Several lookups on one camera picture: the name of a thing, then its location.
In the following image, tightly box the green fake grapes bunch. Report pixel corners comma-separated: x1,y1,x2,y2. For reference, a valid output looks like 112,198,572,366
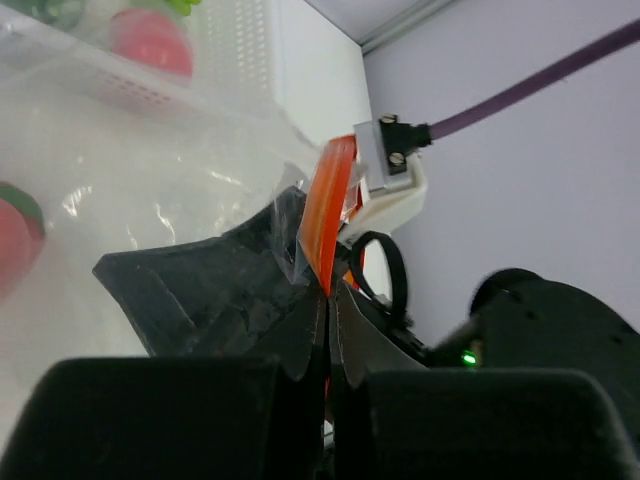
167,0,201,17

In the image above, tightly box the white perforated plastic basket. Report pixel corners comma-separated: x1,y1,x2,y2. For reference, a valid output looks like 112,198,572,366
1,1,280,116

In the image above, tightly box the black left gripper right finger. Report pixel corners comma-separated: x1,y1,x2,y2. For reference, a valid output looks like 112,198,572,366
334,279,639,479

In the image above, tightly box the pink fake peach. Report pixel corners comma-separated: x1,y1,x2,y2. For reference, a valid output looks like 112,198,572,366
1,182,46,302

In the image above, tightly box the red fake apple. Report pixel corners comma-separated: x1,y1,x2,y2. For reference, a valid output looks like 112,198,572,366
109,7,194,79

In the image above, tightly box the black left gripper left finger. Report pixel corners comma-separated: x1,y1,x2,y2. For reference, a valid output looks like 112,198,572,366
1,287,327,479

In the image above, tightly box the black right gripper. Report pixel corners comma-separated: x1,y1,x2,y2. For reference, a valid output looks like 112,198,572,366
341,231,432,367

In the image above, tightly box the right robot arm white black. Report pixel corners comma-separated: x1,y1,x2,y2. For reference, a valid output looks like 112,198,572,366
93,187,639,385

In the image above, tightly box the clear zip bag orange seal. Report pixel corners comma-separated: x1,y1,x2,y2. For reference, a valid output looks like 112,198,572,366
0,9,361,351

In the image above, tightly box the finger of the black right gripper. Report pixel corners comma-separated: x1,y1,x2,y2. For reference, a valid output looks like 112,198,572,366
93,186,309,356

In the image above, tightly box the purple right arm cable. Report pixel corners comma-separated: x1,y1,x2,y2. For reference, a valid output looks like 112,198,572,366
429,19,640,141

